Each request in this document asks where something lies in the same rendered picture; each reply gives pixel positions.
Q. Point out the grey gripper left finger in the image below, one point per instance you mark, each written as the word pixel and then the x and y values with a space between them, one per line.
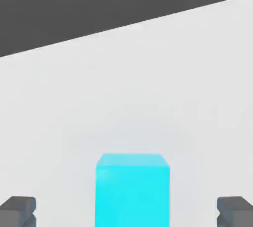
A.
pixel 17 211

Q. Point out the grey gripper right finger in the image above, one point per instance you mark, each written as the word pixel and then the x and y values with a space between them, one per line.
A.
pixel 235 211

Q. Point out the small cyan cube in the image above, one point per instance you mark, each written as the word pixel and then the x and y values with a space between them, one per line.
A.
pixel 132 193

